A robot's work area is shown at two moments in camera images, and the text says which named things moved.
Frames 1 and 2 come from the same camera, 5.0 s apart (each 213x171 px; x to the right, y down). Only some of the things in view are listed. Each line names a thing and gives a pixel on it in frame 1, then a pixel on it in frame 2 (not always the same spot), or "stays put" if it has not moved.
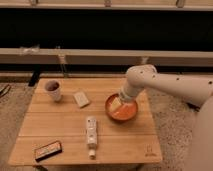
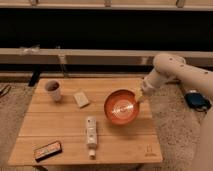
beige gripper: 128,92 to 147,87
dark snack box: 48,151 stays put
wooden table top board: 131,141 stays put
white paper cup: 54,88 stays put
